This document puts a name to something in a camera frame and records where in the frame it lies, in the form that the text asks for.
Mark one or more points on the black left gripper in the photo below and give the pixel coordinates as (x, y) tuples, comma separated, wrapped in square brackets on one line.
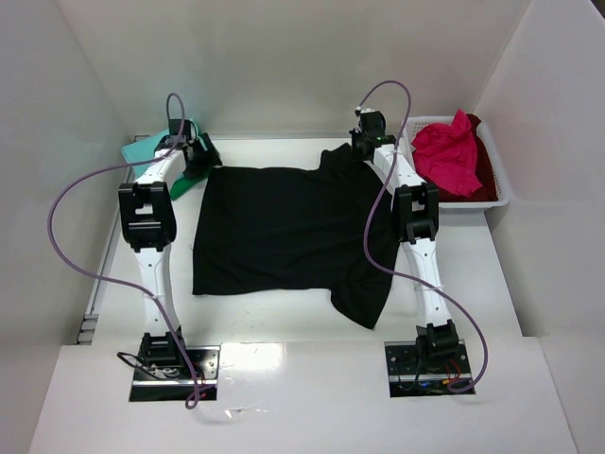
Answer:
[(201, 158)]

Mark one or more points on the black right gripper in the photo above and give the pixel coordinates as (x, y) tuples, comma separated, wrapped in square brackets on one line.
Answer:
[(358, 145)]

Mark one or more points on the black t shirt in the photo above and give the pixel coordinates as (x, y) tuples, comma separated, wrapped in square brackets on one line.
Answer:
[(289, 228)]

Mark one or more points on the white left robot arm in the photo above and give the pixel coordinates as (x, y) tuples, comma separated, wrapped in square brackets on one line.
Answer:
[(184, 157)]

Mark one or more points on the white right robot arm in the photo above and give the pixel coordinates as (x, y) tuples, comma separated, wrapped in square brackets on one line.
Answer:
[(414, 218)]

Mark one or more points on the folded green t shirt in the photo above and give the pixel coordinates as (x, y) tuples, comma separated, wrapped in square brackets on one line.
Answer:
[(181, 186)]

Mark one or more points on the white plastic basket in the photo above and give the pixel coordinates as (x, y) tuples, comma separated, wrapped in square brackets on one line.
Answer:
[(502, 186)]

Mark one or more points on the folded light blue t shirt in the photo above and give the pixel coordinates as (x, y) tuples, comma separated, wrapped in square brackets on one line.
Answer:
[(143, 148)]

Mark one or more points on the crumpled pink t shirt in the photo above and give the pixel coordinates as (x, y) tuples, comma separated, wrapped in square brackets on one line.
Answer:
[(447, 155)]

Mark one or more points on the dark red t shirt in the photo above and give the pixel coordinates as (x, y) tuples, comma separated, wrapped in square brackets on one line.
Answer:
[(483, 171)]

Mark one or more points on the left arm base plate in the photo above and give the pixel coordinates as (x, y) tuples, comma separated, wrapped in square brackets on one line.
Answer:
[(174, 383)]

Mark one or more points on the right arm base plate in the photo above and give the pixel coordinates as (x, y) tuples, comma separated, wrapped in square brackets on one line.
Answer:
[(413, 375)]

